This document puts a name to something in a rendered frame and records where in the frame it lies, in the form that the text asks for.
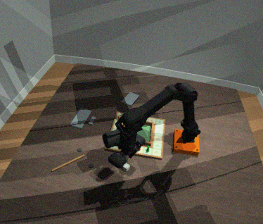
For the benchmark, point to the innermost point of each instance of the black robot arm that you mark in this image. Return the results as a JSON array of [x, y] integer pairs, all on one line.
[[135, 118]]

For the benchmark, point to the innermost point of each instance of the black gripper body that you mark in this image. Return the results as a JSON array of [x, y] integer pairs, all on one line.
[[119, 160]]

